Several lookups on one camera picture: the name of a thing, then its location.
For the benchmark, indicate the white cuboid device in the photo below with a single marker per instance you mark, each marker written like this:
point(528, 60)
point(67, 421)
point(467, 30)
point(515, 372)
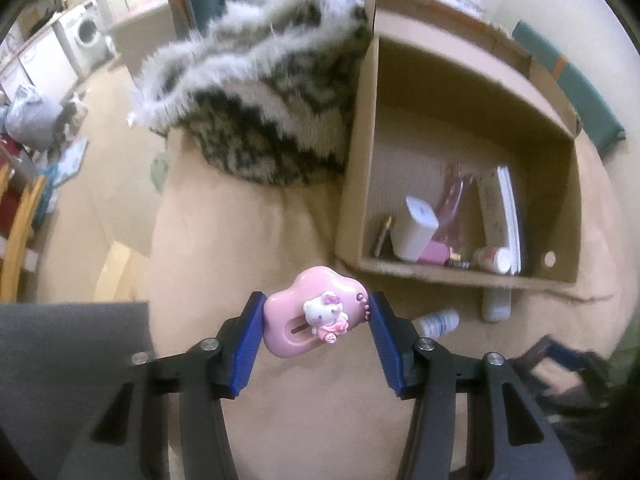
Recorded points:
point(412, 232)

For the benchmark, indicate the grey plastic bag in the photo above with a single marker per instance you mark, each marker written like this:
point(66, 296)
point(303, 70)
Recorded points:
point(27, 112)

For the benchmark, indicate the white and blue board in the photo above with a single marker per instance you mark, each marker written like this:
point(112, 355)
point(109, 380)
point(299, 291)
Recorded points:
point(70, 160)

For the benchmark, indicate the cardboard box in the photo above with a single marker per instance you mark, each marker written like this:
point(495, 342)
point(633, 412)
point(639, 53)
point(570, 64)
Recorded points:
point(425, 110)

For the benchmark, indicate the gold tube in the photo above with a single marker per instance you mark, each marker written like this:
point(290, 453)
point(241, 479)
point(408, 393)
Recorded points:
point(383, 236)

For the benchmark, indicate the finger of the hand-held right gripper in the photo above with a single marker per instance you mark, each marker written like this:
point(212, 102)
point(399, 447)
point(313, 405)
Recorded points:
point(555, 355)

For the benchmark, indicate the fuzzy patterned blanket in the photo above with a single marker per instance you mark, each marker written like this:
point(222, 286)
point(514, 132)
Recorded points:
point(260, 95)

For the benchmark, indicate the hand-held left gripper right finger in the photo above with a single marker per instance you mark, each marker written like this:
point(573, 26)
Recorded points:
point(387, 350)

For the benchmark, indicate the small white red-label bottle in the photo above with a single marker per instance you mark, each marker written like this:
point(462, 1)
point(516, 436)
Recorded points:
point(492, 259)

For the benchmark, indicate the white oblong object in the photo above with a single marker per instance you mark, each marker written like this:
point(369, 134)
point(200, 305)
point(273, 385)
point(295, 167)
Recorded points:
point(495, 305)

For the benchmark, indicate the white bottle with blue label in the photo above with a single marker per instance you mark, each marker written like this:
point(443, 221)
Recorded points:
point(437, 321)

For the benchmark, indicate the pink cloud-shaped cat case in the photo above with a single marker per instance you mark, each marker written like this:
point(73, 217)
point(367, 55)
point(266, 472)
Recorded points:
point(287, 310)

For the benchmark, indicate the teal cushion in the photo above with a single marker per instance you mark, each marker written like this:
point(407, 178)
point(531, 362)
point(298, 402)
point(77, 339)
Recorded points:
point(575, 85)

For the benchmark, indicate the white washing machine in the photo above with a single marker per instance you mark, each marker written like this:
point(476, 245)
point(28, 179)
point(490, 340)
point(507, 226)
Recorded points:
point(85, 35)

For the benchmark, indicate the pink bottle with gold cap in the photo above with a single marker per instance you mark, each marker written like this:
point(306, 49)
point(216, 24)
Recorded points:
point(435, 255)

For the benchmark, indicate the dark grey cloth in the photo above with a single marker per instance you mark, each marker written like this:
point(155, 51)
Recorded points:
point(60, 370)

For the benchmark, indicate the wooden chair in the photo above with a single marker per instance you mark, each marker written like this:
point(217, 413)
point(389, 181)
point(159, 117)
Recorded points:
point(22, 225)

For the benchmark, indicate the white cabinet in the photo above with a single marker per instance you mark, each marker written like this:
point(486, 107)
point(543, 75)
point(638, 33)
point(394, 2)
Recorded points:
point(42, 62)

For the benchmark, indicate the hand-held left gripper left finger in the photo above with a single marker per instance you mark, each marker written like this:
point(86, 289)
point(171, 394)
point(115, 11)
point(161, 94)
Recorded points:
point(245, 350)

